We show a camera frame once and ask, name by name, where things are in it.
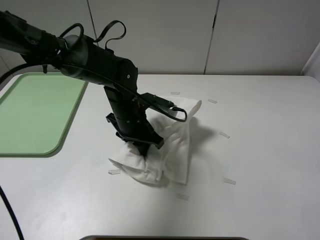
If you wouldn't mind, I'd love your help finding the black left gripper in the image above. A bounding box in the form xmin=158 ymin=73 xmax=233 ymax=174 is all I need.
xmin=106 ymin=99 xmax=164 ymax=158

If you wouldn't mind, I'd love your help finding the white short sleeve shirt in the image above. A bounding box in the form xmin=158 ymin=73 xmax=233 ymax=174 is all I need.
xmin=108 ymin=96 xmax=202 ymax=186

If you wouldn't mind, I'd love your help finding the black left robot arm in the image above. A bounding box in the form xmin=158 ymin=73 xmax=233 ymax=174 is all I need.
xmin=0 ymin=11 xmax=164 ymax=156

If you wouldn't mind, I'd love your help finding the green plastic tray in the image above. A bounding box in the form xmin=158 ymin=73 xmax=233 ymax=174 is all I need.
xmin=0 ymin=72 xmax=87 ymax=157

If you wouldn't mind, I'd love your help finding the clear tape marker front left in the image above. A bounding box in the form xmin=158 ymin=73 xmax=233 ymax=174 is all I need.
xmin=108 ymin=169 xmax=121 ymax=175

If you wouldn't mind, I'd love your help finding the clear tape marker front centre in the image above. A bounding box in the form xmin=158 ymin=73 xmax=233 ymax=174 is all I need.
xmin=176 ymin=193 xmax=190 ymax=201

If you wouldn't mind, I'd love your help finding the clear tape marker mid right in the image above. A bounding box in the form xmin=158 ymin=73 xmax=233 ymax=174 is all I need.
xmin=219 ymin=131 xmax=230 ymax=139

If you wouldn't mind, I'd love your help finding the clear tape marker rear right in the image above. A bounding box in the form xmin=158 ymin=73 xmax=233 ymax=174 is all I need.
xmin=208 ymin=99 xmax=217 ymax=104

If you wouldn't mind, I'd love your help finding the clear tape marker front right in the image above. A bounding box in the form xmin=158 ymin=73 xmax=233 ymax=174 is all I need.
xmin=223 ymin=178 xmax=236 ymax=185

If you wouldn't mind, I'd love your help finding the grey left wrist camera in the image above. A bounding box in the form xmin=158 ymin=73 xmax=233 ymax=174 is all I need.
xmin=141 ymin=92 xmax=177 ymax=117

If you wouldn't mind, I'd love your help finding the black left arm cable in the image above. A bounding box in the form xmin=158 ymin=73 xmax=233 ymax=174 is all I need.
xmin=0 ymin=19 xmax=188 ymax=240

